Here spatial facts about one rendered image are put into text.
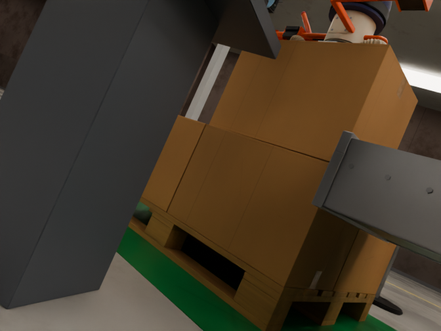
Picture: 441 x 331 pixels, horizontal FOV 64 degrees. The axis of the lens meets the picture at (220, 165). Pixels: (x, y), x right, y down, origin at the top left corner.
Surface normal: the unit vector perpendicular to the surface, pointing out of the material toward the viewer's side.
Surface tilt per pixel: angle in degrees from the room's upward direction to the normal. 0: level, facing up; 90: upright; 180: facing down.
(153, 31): 90
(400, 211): 90
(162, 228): 90
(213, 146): 90
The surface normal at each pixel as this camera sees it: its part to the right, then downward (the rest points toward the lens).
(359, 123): 0.67, 0.28
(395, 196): -0.60, -0.29
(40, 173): -0.34, -0.18
